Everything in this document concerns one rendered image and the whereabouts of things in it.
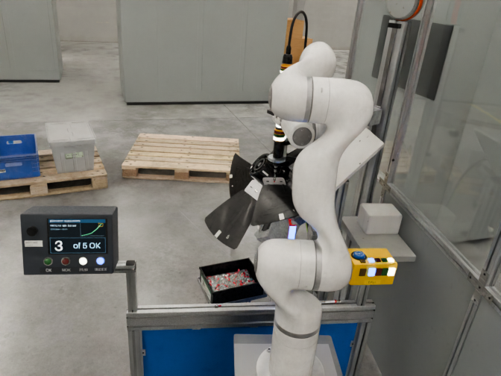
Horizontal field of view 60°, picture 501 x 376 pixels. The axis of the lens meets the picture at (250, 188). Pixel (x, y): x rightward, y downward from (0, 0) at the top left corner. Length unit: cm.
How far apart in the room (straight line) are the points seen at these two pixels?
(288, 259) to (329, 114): 34
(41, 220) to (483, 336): 153
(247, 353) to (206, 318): 31
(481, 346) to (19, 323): 241
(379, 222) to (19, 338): 207
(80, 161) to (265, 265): 353
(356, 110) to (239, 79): 648
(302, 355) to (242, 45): 644
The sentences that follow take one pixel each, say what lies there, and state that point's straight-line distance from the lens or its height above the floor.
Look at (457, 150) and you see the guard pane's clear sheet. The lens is 192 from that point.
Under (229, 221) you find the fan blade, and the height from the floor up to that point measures 100.
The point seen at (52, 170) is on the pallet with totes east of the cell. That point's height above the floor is 14.
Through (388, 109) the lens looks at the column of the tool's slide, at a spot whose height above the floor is 141.
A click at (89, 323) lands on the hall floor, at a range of 287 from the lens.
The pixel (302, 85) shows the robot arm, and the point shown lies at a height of 172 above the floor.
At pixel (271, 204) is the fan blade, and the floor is 117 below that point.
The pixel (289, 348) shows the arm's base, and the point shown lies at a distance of 116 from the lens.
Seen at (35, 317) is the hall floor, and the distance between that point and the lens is 300.
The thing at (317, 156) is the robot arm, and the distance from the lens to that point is 95.
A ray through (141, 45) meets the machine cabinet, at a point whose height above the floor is 91.
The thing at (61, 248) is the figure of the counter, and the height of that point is 116.
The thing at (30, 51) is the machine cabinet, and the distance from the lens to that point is 860.
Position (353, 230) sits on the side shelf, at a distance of 216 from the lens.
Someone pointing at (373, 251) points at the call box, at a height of 107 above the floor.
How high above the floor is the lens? 191
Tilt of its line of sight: 26 degrees down
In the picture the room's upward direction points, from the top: 5 degrees clockwise
